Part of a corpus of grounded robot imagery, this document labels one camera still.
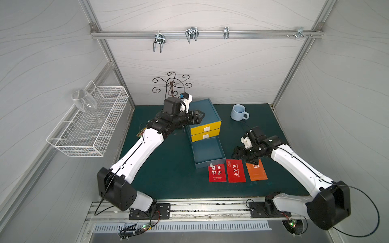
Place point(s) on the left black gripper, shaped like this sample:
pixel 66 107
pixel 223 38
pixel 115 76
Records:
pixel 191 117

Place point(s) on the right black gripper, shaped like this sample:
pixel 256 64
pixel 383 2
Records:
pixel 244 151

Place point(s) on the yellow top drawer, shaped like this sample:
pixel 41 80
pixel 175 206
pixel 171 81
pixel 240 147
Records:
pixel 202 128

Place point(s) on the yellow drawer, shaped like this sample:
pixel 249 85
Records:
pixel 202 128
pixel 205 135

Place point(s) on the red postcard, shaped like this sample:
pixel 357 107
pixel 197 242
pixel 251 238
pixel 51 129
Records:
pixel 235 171
pixel 217 173

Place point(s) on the orange postcard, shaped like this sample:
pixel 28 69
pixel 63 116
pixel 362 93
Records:
pixel 257 171

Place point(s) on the teal bottom drawer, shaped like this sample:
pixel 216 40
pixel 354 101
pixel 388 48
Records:
pixel 208 152

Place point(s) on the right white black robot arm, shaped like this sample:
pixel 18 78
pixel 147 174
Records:
pixel 327 203

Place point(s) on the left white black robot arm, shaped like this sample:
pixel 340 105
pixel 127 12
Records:
pixel 115 183

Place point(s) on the light blue mug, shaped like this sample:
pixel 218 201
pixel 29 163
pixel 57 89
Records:
pixel 239 113

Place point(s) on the bronze mug tree stand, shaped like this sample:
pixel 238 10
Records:
pixel 172 85

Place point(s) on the green snack packet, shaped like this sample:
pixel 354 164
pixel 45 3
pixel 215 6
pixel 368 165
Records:
pixel 140 133

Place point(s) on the small metal clip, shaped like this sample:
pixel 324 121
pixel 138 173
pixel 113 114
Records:
pixel 226 33

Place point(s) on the metal double hook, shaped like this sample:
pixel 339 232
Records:
pixel 159 40

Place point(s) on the clear wine glass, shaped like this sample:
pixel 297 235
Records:
pixel 85 102

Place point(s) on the left controller wiring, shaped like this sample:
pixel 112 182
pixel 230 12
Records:
pixel 136 227

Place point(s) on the white vent strip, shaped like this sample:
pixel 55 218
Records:
pixel 195 226

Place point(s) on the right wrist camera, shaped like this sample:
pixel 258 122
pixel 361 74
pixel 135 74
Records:
pixel 247 142

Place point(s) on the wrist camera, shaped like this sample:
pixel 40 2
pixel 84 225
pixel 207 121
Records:
pixel 247 142
pixel 186 99

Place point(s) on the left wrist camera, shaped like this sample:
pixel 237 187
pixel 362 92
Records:
pixel 186 99

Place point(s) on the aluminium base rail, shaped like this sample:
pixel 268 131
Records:
pixel 187 209

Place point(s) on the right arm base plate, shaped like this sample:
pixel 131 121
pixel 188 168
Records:
pixel 258 210

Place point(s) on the metal wire hook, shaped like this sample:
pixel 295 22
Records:
pixel 192 34

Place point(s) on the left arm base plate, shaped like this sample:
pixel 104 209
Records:
pixel 160 211

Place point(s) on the white wire basket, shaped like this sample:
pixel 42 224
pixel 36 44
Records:
pixel 78 134

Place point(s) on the metal bracket with bolts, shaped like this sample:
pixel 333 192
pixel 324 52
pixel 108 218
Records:
pixel 299 34

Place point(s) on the aluminium top rail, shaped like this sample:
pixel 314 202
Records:
pixel 203 34

